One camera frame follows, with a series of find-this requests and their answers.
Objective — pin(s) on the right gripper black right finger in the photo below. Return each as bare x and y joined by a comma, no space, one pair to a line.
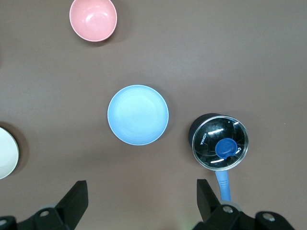
211,206

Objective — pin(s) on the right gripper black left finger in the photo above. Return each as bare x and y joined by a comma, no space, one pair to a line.
69,206

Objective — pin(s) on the pink plate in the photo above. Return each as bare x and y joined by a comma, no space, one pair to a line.
93,19

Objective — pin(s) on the glass lid with blue knob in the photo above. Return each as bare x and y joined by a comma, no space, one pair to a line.
216,134

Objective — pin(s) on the light blue plate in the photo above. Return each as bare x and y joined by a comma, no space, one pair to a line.
138,115

